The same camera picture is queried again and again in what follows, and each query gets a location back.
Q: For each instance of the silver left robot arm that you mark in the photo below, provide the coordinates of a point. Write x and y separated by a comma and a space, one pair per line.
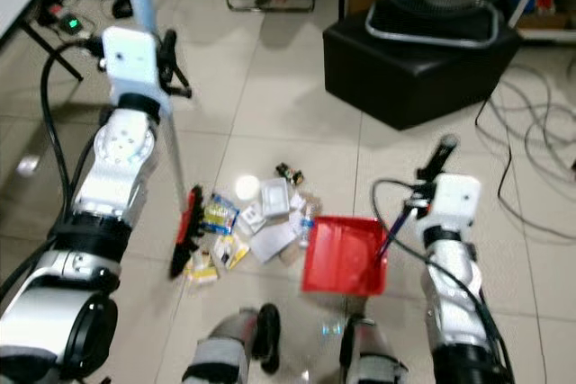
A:
126, 155

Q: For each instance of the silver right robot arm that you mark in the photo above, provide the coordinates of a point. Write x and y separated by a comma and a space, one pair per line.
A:
450, 285

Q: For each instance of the grey power socket box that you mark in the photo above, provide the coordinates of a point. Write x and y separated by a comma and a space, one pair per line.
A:
68, 23

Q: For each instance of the black square ottoman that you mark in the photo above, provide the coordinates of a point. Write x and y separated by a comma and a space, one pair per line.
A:
414, 78

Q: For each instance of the brown cardboard scrap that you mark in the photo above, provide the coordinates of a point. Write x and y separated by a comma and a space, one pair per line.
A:
293, 254

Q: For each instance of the white plastic tray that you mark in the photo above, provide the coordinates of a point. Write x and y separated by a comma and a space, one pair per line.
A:
274, 198

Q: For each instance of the white paper sheet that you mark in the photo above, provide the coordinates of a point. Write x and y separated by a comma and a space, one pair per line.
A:
274, 242

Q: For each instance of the robot right leg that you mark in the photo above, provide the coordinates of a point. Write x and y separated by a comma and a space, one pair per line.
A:
373, 357

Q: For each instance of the robot leg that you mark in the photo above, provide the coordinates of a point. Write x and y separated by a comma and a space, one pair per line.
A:
225, 348
373, 357

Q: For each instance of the blue snack packet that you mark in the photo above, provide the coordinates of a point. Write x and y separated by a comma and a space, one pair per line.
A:
221, 214

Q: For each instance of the small white box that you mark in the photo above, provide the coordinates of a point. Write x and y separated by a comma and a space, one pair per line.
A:
252, 218

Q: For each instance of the white yellow paper packet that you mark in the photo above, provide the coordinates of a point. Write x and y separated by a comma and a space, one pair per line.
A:
232, 252

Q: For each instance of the robot left leg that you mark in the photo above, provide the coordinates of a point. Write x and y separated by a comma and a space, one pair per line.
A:
225, 348

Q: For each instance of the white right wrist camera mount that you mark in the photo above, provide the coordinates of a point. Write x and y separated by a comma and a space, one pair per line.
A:
454, 202

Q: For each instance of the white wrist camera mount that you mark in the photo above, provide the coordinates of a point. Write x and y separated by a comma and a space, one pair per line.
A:
454, 202
133, 65

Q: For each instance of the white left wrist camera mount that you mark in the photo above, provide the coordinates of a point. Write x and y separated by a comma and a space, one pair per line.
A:
133, 65

